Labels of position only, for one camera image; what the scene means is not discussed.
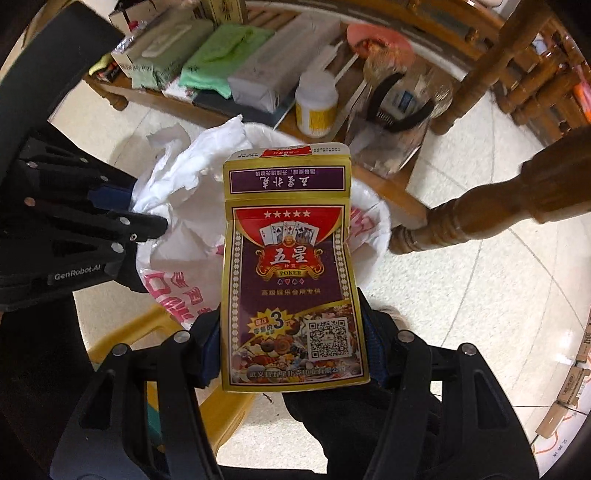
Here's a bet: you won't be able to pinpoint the green cloth pack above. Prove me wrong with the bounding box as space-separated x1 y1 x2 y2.
178 24 274 99

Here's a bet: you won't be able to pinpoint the purple gold poker card box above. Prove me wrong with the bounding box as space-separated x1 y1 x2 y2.
221 142 370 392

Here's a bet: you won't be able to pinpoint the white wrapped package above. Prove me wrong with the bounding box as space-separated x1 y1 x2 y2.
228 12 341 113

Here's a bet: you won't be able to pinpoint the trash bin with white bag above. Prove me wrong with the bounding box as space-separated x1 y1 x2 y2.
133 121 393 331

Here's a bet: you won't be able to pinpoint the yellow plastic stool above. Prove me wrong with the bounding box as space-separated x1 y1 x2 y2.
88 307 256 454

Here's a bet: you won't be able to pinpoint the wooden armchair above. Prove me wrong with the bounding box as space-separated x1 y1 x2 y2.
431 1 590 142

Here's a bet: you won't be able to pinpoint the wooden table leg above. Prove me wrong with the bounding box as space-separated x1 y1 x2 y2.
390 126 590 255

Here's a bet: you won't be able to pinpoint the person's black trousers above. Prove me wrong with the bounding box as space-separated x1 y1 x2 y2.
0 290 463 480

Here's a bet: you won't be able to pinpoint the white tissue paper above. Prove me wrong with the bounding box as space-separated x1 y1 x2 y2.
131 115 252 217

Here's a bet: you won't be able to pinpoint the cardboard boxes on floor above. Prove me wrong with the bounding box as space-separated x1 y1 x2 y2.
535 319 590 439

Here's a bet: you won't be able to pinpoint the white pill bottle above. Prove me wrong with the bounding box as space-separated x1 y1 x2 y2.
295 70 339 138

